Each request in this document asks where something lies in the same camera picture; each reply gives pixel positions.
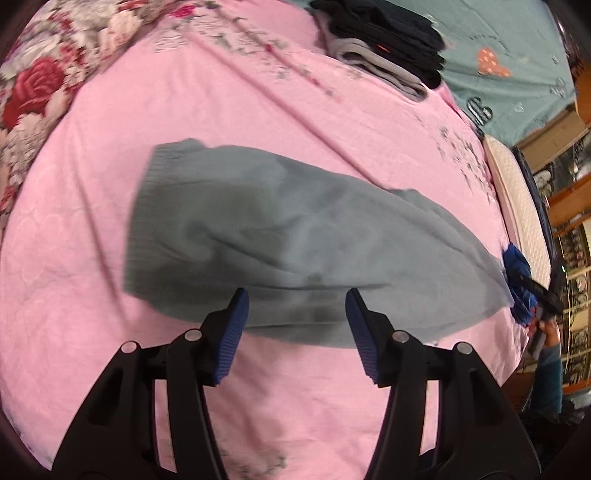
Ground grey-green fleece pants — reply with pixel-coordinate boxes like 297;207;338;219
124;139;513;348

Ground pink floral bed sheet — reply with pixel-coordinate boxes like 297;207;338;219
1;1;526;479

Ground red floral pillow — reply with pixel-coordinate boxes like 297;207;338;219
1;1;179;230

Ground teal sleeve forearm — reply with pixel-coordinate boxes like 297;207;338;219
530;344;563;415

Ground teal heart-print sheet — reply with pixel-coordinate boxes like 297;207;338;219
388;1;576;146

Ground folded black pants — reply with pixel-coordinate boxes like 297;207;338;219
310;1;445;90

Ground cream quilted pillow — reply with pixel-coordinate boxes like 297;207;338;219
483;135;551;287

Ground dark navy cloth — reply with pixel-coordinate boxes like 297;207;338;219
511;146;559;267

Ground folded grey pants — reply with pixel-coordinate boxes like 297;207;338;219
312;10;428;102

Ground blue fleece garment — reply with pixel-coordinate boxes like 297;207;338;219
502;243;538;327

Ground person right hand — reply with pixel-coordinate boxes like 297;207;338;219
528;318;561;348

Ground wooden display cabinet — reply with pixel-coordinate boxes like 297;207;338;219
521;61;590;395

